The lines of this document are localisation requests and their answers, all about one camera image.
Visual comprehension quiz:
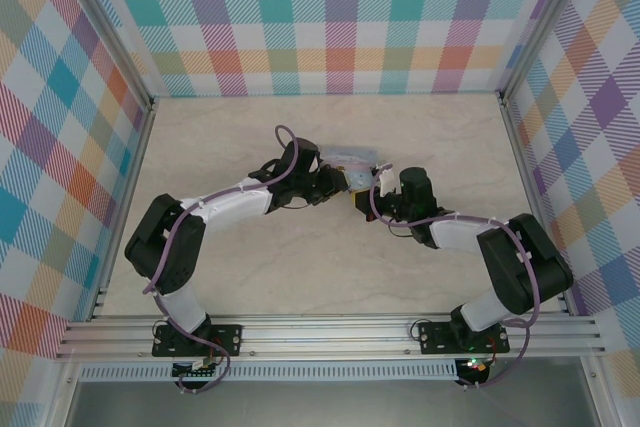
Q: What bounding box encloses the aluminium table edge rail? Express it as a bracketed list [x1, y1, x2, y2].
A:
[498, 94, 576, 318]
[88, 96, 159, 323]

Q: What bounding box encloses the aluminium frame post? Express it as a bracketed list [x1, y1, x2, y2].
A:
[498, 0, 597, 106]
[59, 0, 157, 116]

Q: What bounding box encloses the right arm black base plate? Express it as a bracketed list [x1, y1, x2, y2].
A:
[417, 321, 511, 356]

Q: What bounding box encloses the white slotted cable duct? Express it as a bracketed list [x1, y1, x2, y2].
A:
[78, 362, 460, 384]

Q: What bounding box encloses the blue cartoon tin box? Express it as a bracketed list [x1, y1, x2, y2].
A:
[319, 144, 381, 194]

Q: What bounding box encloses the aluminium mounting rail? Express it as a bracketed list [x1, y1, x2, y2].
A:
[53, 313, 607, 362]

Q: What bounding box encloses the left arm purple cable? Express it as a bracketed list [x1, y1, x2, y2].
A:
[143, 125, 302, 395]

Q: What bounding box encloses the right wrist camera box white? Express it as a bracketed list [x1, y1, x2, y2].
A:
[374, 162, 397, 198]

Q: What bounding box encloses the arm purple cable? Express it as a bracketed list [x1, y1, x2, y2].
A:
[368, 162, 544, 389]
[143, 125, 302, 395]

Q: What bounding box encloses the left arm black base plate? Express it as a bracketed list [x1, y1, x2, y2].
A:
[152, 324, 244, 359]

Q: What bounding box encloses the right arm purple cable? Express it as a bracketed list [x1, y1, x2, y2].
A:
[368, 162, 544, 389]

